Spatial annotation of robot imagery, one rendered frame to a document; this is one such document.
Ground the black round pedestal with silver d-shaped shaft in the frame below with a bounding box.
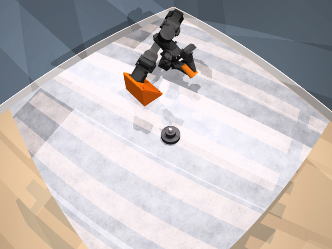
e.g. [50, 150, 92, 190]
[161, 126, 180, 144]

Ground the orange knob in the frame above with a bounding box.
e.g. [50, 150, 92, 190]
[181, 64, 198, 79]

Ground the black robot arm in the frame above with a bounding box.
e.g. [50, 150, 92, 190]
[129, 9, 184, 83]

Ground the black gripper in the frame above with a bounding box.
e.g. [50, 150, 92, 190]
[162, 40, 196, 75]

